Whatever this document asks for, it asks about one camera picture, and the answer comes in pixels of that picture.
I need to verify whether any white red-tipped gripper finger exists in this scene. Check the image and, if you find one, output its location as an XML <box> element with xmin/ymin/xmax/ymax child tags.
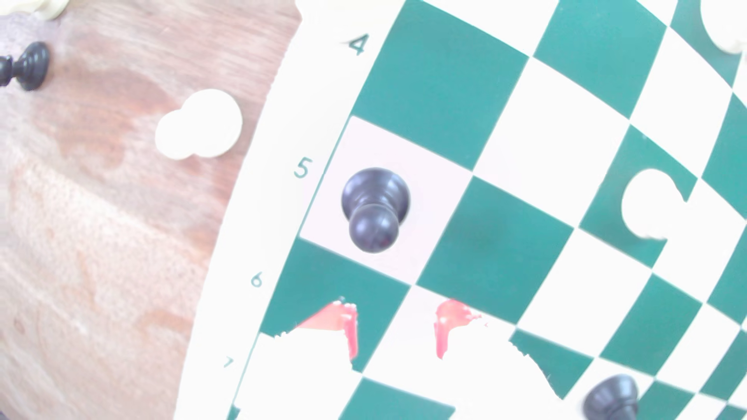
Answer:
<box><xmin>233</xmin><ymin>300</ymin><xmax>364</xmax><ymax>420</ymax></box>
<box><xmin>435</xmin><ymin>299</ymin><xmax>572</xmax><ymax>420</ymax></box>

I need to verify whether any black chess pawn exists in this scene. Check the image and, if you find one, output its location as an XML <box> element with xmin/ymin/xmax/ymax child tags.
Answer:
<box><xmin>341</xmin><ymin>167</ymin><xmax>412</xmax><ymax>254</ymax></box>

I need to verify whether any black chess king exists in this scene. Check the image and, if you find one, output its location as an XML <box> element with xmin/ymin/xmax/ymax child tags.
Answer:
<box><xmin>582</xmin><ymin>374</ymin><xmax>641</xmax><ymax>420</ymax></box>

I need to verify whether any green and white chess mat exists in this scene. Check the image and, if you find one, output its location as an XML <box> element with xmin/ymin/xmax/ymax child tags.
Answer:
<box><xmin>174</xmin><ymin>0</ymin><xmax>747</xmax><ymax>420</ymax></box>

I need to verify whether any white chess rook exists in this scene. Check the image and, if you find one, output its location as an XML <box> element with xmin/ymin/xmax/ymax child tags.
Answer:
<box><xmin>621</xmin><ymin>168</ymin><xmax>686</xmax><ymax>241</ymax></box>

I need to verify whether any white chess pawn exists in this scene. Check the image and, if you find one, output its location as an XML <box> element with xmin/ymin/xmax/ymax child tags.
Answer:
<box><xmin>154</xmin><ymin>89</ymin><xmax>244</xmax><ymax>161</ymax></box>

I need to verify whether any black chess piece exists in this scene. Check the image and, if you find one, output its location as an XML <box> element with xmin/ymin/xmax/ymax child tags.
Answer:
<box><xmin>0</xmin><ymin>41</ymin><xmax>51</xmax><ymax>92</ymax></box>

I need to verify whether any white chess queen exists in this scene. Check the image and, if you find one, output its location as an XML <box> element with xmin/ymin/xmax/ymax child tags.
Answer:
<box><xmin>699</xmin><ymin>0</ymin><xmax>747</xmax><ymax>56</ymax></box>

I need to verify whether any white chess piece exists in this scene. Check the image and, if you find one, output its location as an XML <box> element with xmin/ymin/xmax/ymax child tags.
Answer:
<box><xmin>0</xmin><ymin>0</ymin><xmax>71</xmax><ymax>21</ymax></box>

